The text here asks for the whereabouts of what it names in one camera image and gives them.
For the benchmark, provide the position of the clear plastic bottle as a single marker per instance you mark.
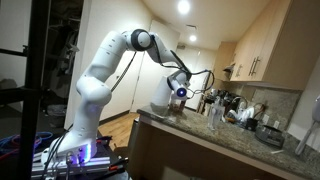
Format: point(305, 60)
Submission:
point(215, 115)

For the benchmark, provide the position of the white door with keypad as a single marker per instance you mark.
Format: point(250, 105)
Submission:
point(200, 70)

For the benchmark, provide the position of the white dishes in rack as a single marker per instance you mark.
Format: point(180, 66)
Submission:
point(245, 113)

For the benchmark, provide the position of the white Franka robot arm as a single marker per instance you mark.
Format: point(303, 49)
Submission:
point(96, 86)

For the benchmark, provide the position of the black metal stand frame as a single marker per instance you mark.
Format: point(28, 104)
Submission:
point(33, 100)

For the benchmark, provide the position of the dark round waste basket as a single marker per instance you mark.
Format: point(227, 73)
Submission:
point(56, 115)

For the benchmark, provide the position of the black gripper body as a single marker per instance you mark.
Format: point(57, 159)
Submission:
point(178, 100)

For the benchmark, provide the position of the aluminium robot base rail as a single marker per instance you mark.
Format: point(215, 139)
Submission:
point(96, 163)

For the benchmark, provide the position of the hanging dark clothes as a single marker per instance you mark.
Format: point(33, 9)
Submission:
point(66, 50)

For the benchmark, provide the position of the round ceiling light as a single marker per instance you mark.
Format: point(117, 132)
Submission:
point(183, 6)
point(192, 38)

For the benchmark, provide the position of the curved chrome faucet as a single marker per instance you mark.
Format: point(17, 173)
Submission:
point(240, 99)

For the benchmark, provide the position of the white wall outlet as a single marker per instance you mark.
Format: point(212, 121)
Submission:
point(265, 118)
point(276, 124)

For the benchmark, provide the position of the light wood upper cabinets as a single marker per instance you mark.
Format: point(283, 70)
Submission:
point(280, 43)

